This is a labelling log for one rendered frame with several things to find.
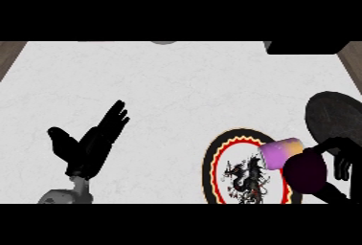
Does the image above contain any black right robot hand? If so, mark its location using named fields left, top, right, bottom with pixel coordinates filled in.
left=313, top=137, right=362, bottom=205

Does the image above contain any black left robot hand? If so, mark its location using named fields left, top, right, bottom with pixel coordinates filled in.
left=47, top=100, right=131, bottom=180

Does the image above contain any purple eggplant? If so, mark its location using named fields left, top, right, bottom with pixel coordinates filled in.
left=256, top=137, right=329, bottom=195

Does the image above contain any dark grey pan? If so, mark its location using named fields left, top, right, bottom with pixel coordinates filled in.
left=304, top=91, right=362, bottom=158

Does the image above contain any dragon print plate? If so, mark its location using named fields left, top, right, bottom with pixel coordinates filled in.
left=200, top=127, right=304, bottom=205

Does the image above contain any black appliance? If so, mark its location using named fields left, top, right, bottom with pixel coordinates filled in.
left=262, top=40, right=352, bottom=56

